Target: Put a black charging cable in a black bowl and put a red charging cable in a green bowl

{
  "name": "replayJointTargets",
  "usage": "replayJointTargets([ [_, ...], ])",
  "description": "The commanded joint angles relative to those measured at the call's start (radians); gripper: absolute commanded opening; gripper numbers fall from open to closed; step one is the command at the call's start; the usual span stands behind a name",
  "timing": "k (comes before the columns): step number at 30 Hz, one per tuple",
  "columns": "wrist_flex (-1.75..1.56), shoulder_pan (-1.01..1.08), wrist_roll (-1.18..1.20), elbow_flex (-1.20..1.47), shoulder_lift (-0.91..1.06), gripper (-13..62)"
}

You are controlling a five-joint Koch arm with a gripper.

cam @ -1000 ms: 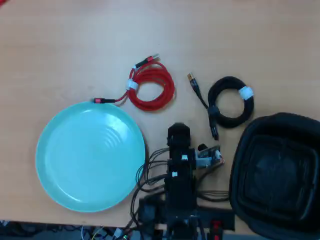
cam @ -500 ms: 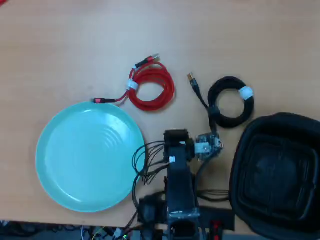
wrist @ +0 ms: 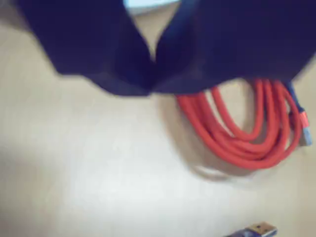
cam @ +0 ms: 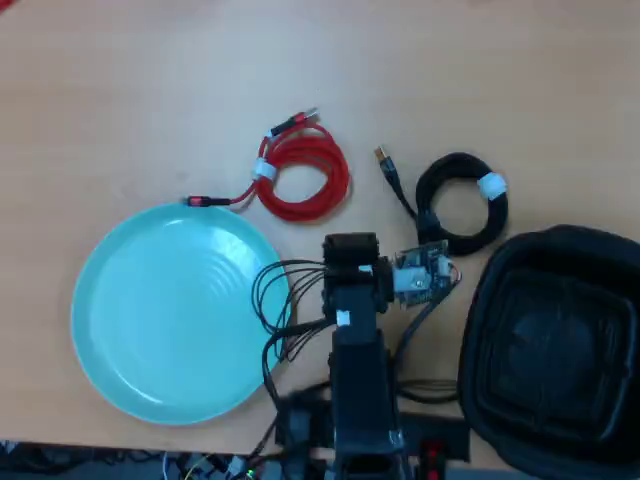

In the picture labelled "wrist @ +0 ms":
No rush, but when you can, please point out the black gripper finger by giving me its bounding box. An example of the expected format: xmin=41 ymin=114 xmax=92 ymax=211
xmin=152 ymin=0 xmax=316 ymax=95
xmin=14 ymin=0 xmax=157 ymax=97

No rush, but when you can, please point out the red braided charging cable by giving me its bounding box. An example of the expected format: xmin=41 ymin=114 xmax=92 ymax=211
xmin=176 ymin=78 xmax=313 ymax=170

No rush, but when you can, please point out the black braided charging cable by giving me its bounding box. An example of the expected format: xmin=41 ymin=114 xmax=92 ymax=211
xmin=226 ymin=221 xmax=278 ymax=237

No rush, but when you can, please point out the light blue tray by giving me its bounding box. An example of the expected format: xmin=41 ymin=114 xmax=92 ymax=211
xmin=122 ymin=0 xmax=184 ymax=17

